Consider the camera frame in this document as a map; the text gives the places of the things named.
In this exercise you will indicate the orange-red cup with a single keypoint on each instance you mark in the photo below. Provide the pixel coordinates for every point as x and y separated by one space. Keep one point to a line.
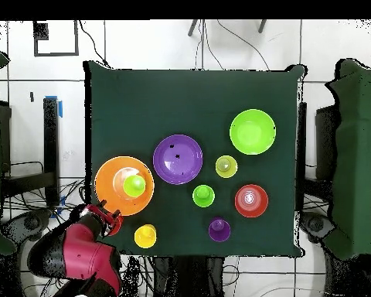
119 226

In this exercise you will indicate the light green tapered cup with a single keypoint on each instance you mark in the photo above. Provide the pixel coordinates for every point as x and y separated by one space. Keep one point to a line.
134 186

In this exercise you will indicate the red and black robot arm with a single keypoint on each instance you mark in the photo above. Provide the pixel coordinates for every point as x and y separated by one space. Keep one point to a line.
86 256

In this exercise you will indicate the large yellow-orange bowl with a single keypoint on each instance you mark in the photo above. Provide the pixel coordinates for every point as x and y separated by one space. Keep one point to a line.
106 179

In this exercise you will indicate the yellow-orange stepped cup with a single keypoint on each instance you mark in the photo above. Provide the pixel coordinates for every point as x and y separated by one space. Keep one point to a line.
145 236

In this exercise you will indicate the dark office chair base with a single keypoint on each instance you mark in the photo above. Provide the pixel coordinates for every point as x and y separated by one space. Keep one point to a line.
24 221

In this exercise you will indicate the purple bowl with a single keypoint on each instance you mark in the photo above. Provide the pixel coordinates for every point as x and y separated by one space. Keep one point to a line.
177 167

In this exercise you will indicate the black stand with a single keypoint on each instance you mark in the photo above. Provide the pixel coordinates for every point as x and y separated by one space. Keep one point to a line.
51 139

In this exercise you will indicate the green stepped cup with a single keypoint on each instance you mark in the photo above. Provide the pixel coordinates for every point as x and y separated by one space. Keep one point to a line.
203 195

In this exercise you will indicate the dark green tablecloth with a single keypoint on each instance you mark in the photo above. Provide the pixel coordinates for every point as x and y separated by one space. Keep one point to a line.
142 108

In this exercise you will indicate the blue tape strip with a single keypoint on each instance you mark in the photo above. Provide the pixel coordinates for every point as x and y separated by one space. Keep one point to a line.
60 109

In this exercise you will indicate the purple cup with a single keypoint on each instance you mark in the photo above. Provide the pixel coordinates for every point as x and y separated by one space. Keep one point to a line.
219 229

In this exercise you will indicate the yellow tapered cup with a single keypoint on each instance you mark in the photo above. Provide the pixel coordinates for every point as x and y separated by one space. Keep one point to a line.
226 167

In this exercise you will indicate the orange-red bowl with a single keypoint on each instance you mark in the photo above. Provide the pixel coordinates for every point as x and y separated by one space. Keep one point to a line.
259 201

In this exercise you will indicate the green bowl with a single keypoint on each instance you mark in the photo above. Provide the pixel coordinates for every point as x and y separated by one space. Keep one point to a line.
253 131

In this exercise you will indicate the grey tripod leg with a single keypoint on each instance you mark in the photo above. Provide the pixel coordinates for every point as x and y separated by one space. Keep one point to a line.
262 26
192 28

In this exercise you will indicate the grey office chair base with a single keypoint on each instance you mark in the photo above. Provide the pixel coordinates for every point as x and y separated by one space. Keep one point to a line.
315 224

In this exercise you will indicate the black box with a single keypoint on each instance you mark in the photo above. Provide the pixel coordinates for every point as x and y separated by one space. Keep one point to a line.
326 139

